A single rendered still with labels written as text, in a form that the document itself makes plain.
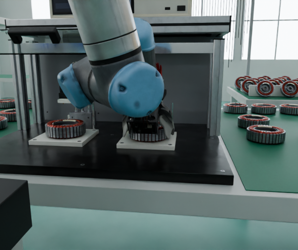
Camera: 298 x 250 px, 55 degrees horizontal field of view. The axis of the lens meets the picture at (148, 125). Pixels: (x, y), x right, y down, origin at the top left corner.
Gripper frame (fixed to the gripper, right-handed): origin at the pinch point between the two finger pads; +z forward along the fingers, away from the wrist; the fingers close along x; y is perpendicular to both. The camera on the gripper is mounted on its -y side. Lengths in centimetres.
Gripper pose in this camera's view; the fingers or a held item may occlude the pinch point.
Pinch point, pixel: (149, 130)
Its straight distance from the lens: 81.0
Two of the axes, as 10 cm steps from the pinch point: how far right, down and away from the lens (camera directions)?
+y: -1.0, 8.1, -5.8
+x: 9.9, 0.3, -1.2
